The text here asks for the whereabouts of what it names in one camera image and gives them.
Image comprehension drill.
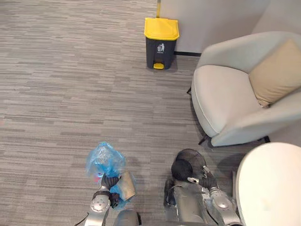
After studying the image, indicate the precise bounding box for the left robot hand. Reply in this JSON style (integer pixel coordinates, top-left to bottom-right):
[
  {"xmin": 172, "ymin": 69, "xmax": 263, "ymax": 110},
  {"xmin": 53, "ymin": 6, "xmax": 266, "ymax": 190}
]
[{"xmin": 99, "ymin": 174, "xmax": 121, "ymax": 192}]

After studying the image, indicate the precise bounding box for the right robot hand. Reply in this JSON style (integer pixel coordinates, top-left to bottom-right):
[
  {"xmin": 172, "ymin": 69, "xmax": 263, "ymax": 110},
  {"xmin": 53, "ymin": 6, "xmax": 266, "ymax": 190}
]
[{"xmin": 187, "ymin": 165, "xmax": 219, "ymax": 192}]

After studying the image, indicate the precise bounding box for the blue plastic rubbish bag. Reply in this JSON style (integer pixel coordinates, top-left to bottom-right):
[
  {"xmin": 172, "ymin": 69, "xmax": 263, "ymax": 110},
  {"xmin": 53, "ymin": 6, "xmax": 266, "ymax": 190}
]
[{"xmin": 85, "ymin": 141, "xmax": 137, "ymax": 210}]

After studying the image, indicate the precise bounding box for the small black mesh bin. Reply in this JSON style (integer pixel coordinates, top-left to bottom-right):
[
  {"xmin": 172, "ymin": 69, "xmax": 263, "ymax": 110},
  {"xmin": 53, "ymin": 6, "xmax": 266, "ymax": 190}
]
[{"xmin": 171, "ymin": 148, "xmax": 208, "ymax": 182}]

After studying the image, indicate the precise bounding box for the white round tea table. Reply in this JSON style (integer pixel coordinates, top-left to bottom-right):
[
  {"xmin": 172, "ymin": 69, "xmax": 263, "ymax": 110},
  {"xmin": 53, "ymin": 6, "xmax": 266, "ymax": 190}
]
[{"xmin": 235, "ymin": 142, "xmax": 301, "ymax": 226}]

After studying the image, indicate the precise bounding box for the grey trash can yellow lid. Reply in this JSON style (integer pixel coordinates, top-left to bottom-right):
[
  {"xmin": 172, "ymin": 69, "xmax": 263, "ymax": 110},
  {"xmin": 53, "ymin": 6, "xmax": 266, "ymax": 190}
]
[{"xmin": 144, "ymin": 17, "xmax": 180, "ymax": 70}]

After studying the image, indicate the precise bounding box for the grey flat carton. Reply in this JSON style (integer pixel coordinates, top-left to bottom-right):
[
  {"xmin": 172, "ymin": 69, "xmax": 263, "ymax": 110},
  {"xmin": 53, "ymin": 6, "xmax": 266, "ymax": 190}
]
[{"xmin": 117, "ymin": 171, "xmax": 137, "ymax": 201}]

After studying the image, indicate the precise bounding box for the light grey armchair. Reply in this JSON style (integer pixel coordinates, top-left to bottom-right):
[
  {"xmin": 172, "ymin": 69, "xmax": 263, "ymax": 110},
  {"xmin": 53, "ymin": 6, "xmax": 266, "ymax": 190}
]
[{"xmin": 187, "ymin": 31, "xmax": 301, "ymax": 148}]

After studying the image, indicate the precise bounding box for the black baseboard strip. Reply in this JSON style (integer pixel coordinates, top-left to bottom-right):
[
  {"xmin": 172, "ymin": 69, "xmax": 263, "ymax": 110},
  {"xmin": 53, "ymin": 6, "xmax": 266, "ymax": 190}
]
[{"xmin": 174, "ymin": 50, "xmax": 202, "ymax": 57}]

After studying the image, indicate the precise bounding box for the beige cushion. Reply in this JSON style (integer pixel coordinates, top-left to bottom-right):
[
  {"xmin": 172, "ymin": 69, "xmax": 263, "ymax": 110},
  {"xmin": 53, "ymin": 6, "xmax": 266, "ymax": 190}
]
[{"xmin": 248, "ymin": 38, "xmax": 301, "ymax": 109}]

